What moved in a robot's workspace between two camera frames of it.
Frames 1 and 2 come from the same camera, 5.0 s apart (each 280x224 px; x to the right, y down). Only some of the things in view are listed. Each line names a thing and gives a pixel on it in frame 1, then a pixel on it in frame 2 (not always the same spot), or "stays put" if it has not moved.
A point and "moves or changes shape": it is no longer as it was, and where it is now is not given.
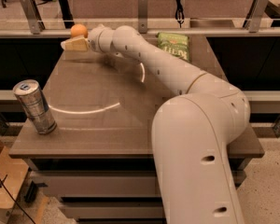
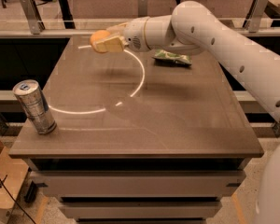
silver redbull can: (34, 102) stays put
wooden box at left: (7, 177) stays put
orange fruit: (78, 30) moves or changes shape
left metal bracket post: (33, 13) stays put
